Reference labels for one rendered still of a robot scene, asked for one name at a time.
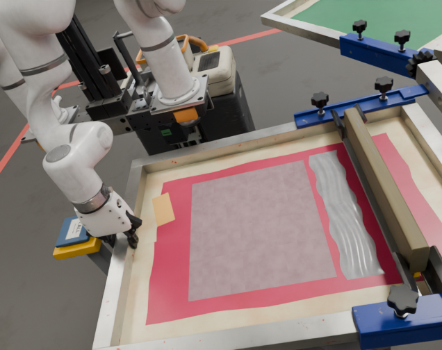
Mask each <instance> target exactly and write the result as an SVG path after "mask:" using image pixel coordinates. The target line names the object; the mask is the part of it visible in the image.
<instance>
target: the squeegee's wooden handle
mask: <svg viewBox="0 0 442 350"><path fill-rule="evenodd" d="M344 122H345V135H346V137H347V138H348V139H349V141H350V144H351V145H352V148H353V150H354V152H355V154H356V156H357V159H358V161H359V163H360V166H361V168H362V170H363V172H364V174H365V176H366V179H367V181H368V183H369V185H370V188H371V190H372V191H373V194H374V196H375V198H376V200H377V203H378V205H379V207H380V210H381V212H382V214H383V216H384V219H385V220H386V223H387V225H388V227H389V229H390V232H391V234H392V236H393V239H394V240H395V243H396V244H397V247H398V249H399V251H400V253H401V254H402V256H403V258H404V261H405V262H406V264H407V267H408V269H409V271H410V273H411V274H412V273H416V272H424V271H426V268H427V261H428V258H429V250H430V247H429V245H428V243H427V241H426V239H425V237H424V235H423V234H422V232H421V230H420V228H419V226H418V224H417V222H416V220H415V219H414V216H413V215H412V213H411V211H410V209H409V207H408V205H407V203H406V201H405V200H404V197H403V196H402V194H401V192H400V190H399V188H398V186H397V185H396V183H395V181H394V179H393V177H392V175H391V173H390V171H389V170H388V167H387V166H386V163H385V162H384V160H383V158H382V156H381V154H380V152H379V150H378V148H377V147H376V145H375V143H374V141H373V139H372V137H371V136H370V134H369V132H368V129H367V128H366V125H365V124H364V122H363V120H362V118H361V116H360V114H359V112H358V111H357V109H356V108H349V109H346V110H344Z"/></svg>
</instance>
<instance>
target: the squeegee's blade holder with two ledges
mask: <svg viewBox="0 0 442 350"><path fill-rule="evenodd" d="M343 144H344V146H345V148H346V151H347V153H348V155H349V157H350V160H351V162H352V164H353V167H354V169H355V172H356V173H357V176H358V178H359V181H360V183H361V186H362V188H363V190H364V192H365V194H366V197H367V199H368V202H369V204H370V207H371V208H372V210H373V213H374V215H375V218H376V220H377V223H378V224H379V227H380V229H381V231H382V234H383V236H384V239H385V240H386V243H387V245H388V248H389V250H390V252H391V255H392V253H394V252H397V253H400V251H399V249H398V247H397V244H396V243H395V240H394V239H393V236H392V234H391V232H390V229H389V227H388V225H387V223H386V220H385V219H384V216H383V214H382V212H381V210H380V207H379V205H378V203H377V200H376V198H375V196H374V194H373V191H372V190H371V188H370V185H369V183H368V181H367V179H366V176H365V174H364V172H363V170H362V168H361V166H360V163H359V161H358V159H357V156H356V154H355V152H354V150H353V148H352V145H351V144H350V141H349V139H348V138H344V139H343ZM392 257H393V255H392ZM393 259H394V258H393Z"/></svg>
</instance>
